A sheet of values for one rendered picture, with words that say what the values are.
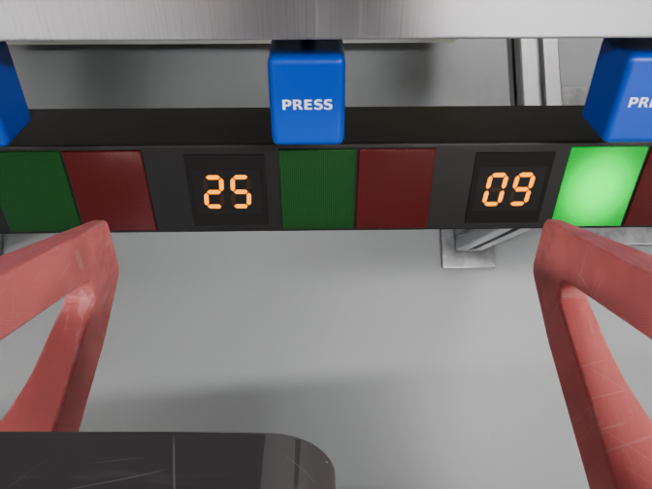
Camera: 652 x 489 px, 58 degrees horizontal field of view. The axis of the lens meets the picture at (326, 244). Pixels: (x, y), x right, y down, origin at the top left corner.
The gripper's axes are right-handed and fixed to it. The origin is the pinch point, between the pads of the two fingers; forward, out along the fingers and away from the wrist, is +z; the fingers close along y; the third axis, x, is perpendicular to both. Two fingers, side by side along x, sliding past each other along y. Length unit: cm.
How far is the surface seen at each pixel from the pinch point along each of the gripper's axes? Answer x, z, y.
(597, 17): -3.2, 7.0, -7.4
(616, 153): 2.6, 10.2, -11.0
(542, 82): 14, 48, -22
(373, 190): 4.1, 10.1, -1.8
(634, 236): 43, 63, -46
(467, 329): 54, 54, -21
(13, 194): 4.1, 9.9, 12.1
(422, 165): 3.0, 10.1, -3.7
